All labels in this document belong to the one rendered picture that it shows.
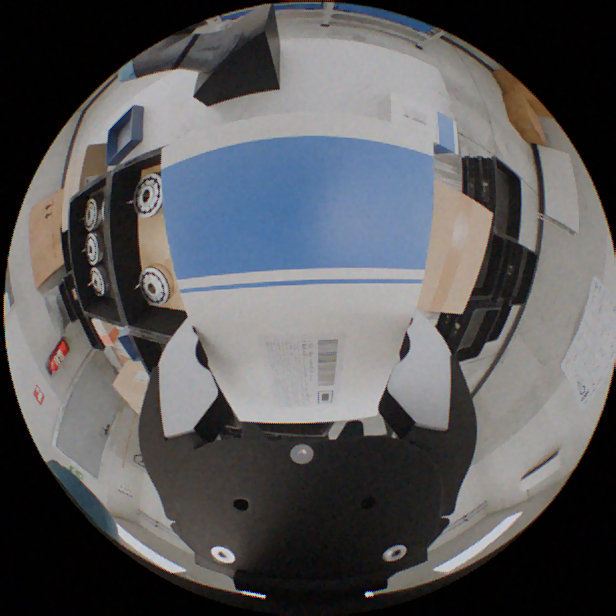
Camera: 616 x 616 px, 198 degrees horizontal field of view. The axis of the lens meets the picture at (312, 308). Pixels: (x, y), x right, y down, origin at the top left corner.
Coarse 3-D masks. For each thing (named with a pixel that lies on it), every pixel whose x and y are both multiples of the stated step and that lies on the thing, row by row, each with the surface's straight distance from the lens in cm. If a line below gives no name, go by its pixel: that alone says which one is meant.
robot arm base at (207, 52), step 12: (204, 36) 50; (216, 36) 50; (228, 36) 49; (240, 36) 50; (192, 48) 48; (204, 48) 48; (216, 48) 49; (228, 48) 48; (180, 60) 49; (192, 60) 49; (204, 60) 49; (216, 60) 49; (204, 72) 53
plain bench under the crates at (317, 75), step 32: (288, 64) 70; (320, 64) 70; (352, 64) 72; (384, 64) 78; (416, 64) 89; (160, 96) 87; (192, 96) 74; (256, 96) 62; (288, 96) 61; (320, 96) 61; (352, 96) 62; (416, 96) 73; (448, 96) 86; (160, 128) 75; (192, 128) 66; (448, 160) 70
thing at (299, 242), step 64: (256, 128) 9; (320, 128) 9; (384, 128) 9; (192, 192) 9; (256, 192) 8; (320, 192) 8; (384, 192) 9; (192, 256) 10; (256, 256) 9; (320, 256) 8; (384, 256) 9; (192, 320) 11; (256, 320) 10; (320, 320) 10; (384, 320) 11; (256, 384) 14; (320, 384) 13; (384, 384) 15
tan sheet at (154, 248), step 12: (156, 168) 52; (156, 216) 51; (144, 228) 54; (156, 228) 52; (144, 240) 55; (156, 240) 52; (144, 252) 56; (156, 252) 53; (168, 252) 51; (144, 264) 57; (168, 264) 52; (168, 300) 57; (180, 300) 54
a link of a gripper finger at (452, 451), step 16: (464, 384) 9; (464, 400) 8; (464, 416) 8; (416, 432) 7; (432, 432) 7; (448, 432) 7; (464, 432) 8; (432, 448) 7; (448, 448) 7; (464, 448) 8; (448, 464) 7; (464, 464) 7; (448, 480) 7; (448, 496) 7; (448, 512) 7
